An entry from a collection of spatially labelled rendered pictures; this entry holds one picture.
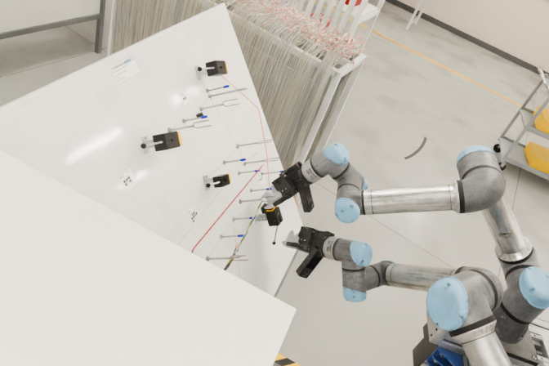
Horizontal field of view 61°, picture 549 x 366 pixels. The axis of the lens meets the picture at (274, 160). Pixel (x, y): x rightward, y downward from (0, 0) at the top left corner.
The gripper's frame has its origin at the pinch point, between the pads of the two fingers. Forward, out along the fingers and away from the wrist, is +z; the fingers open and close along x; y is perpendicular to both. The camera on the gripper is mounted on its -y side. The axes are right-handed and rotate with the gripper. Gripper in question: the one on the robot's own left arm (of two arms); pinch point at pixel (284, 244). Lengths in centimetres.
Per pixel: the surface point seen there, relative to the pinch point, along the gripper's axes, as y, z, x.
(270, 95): 72, 49, -13
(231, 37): 65, 14, 41
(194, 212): -1.5, -3.5, 44.8
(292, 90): 74, 34, -13
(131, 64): 29, -5, 79
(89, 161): 0, -13, 83
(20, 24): 116, 270, 59
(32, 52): 116, 322, 33
